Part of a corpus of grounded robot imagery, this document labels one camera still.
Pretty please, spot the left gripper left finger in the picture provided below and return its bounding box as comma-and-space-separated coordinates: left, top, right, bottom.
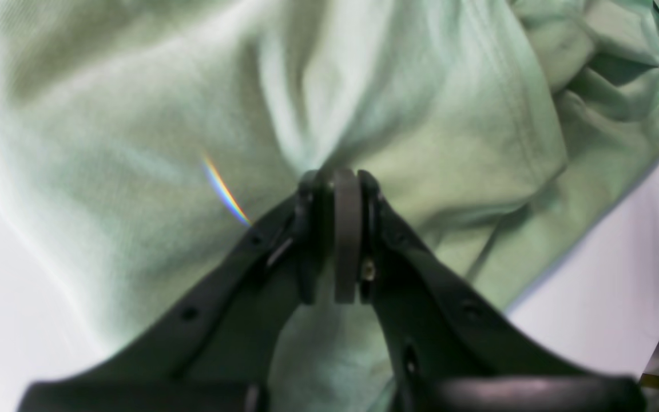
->
18, 171, 325, 411

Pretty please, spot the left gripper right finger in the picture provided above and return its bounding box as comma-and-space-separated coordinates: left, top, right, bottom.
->
332, 169, 645, 411

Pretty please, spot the light green polo shirt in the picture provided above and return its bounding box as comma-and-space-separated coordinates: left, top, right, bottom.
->
0, 1, 659, 411

